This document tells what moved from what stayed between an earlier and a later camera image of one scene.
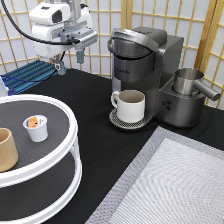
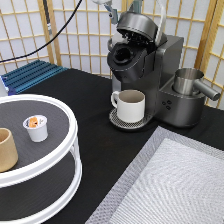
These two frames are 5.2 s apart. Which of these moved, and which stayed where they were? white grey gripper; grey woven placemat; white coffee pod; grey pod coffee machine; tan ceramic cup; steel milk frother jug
Moved: white grey gripper; grey pod coffee machine
Stayed: steel milk frother jug; grey woven placemat; white coffee pod; tan ceramic cup
